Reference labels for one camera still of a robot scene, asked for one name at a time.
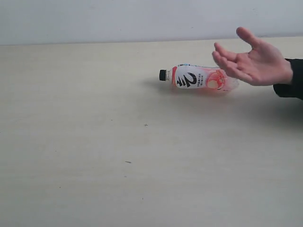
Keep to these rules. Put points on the person's open hand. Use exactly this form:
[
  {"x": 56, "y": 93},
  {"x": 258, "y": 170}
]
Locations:
[{"x": 264, "y": 65}]

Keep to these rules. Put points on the red white bottle black cap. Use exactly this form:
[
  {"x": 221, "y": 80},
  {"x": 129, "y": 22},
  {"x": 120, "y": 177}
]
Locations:
[{"x": 188, "y": 76}]

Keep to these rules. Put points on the black sleeved forearm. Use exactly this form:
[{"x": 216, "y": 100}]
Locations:
[{"x": 295, "y": 88}]

